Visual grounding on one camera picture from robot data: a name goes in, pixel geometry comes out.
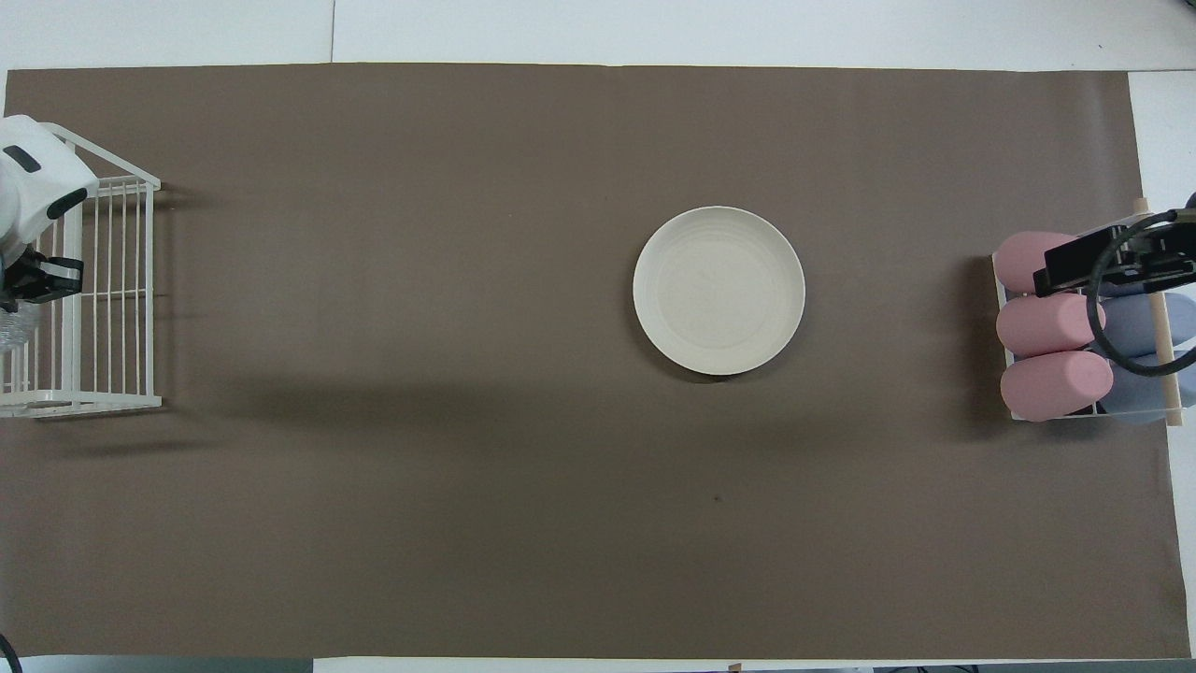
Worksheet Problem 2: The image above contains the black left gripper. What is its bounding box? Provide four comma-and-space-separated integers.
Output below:
0, 245, 85, 312

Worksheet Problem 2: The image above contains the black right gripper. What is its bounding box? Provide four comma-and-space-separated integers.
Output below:
1032, 213, 1196, 297

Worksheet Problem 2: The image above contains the cream round plate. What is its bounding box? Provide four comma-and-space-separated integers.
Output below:
633, 206, 806, 377

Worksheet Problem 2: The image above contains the pink plastic cup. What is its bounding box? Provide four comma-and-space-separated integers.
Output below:
1000, 351, 1115, 422
993, 232, 1075, 295
996, 294, 1108, 358

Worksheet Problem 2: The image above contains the brown table mat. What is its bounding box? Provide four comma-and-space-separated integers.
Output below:
0, 64, 1193, 660

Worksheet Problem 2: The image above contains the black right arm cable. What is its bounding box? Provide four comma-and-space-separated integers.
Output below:
1084, 210, 1196, 377

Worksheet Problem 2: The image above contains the white wire dish rack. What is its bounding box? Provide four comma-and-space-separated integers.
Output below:
0, 122, 163, 419

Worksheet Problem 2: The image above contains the white cup rack wooden handle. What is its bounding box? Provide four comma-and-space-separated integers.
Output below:
992, 198, 1186, 426

